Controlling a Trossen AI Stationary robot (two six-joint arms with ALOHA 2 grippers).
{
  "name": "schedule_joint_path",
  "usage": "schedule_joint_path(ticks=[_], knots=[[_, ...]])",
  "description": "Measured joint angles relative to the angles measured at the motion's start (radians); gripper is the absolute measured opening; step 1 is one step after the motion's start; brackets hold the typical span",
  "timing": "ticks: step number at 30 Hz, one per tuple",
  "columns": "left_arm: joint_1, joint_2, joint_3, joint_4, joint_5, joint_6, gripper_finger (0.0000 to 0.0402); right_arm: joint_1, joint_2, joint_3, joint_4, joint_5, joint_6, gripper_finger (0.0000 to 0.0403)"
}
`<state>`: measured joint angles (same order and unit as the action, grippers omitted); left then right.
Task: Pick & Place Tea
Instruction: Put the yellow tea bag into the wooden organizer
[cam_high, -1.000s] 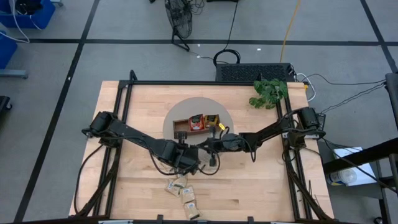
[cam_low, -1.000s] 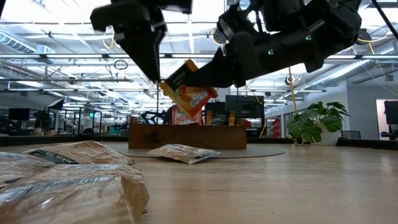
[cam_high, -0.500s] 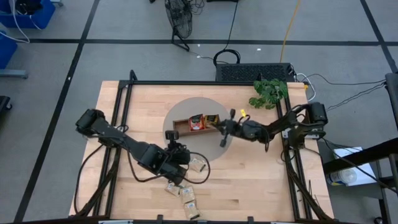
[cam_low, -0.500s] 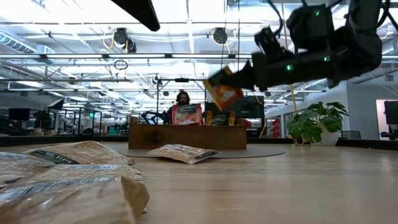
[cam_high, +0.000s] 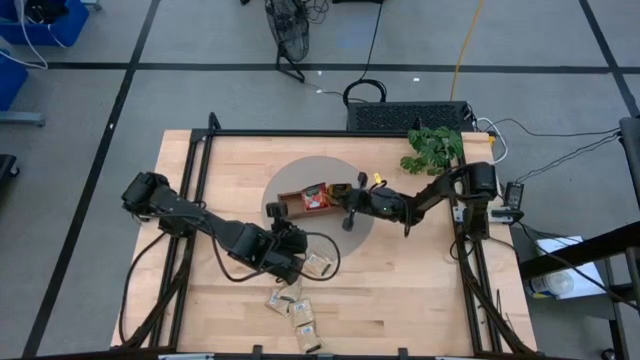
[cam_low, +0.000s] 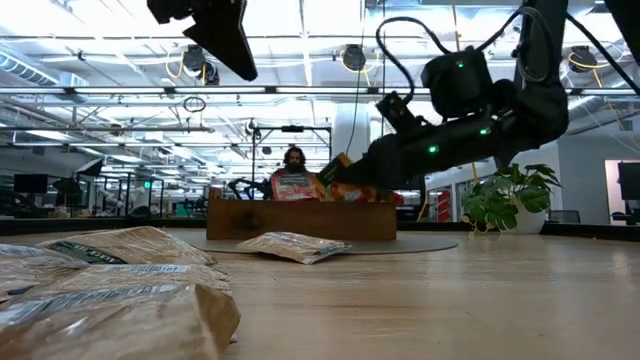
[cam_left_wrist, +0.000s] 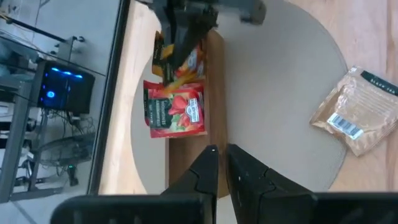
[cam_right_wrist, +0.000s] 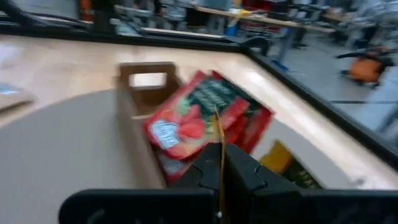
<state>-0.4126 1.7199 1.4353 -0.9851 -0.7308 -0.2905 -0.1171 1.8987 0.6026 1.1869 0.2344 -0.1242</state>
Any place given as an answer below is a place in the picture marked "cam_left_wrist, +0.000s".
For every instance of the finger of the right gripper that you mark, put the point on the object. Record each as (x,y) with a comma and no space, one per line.
(200,28)
(176,34)

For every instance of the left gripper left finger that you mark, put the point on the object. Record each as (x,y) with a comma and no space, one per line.
(205,177)

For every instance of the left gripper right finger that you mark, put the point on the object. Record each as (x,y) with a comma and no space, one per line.
(248,180)

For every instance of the yellow mango tea packet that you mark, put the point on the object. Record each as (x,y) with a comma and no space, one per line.
(194,67)

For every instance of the wooden compartment tray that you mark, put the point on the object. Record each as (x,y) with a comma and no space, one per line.
(214,109)

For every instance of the red strawberry tea packet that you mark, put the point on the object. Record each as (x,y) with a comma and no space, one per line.
(174,109)

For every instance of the round grey mat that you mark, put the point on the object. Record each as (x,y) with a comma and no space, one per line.
(280,93)

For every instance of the black computer tower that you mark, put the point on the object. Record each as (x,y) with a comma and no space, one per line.
(68,93)

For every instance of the black floor fan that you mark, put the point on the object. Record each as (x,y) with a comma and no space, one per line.
(62,149)

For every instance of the grey metal shelf frame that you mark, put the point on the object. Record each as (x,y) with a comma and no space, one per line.
(17,133)

